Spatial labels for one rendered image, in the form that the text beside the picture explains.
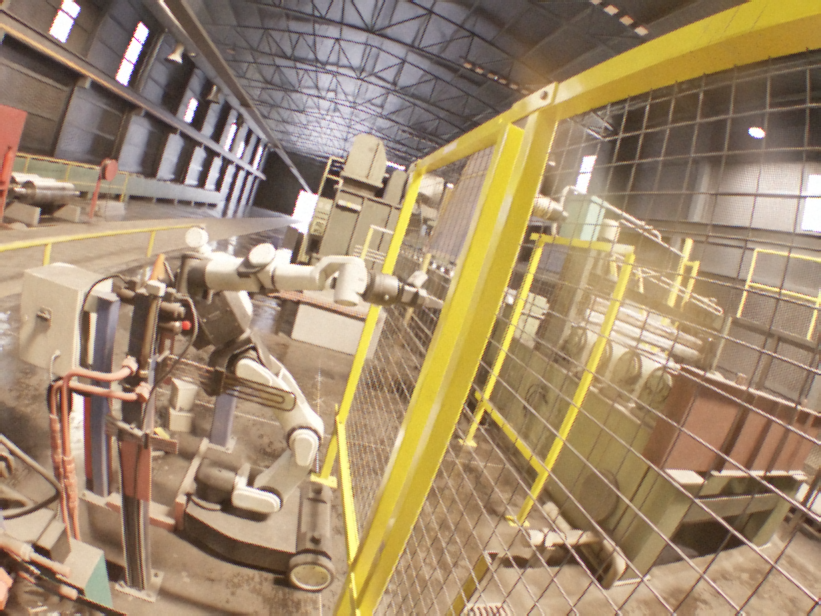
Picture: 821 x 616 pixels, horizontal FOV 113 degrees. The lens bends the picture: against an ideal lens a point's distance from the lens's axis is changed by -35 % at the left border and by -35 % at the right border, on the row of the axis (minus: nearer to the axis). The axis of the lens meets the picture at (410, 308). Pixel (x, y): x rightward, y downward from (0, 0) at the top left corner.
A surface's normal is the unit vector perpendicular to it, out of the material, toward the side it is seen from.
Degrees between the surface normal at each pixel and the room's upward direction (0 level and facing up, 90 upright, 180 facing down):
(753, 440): 90
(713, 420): 90
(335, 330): 90
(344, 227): 90
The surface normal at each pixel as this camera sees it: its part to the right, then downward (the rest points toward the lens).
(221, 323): 0.36, 0.32
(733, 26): -0.93, -0.27
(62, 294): 0.19, 0.21
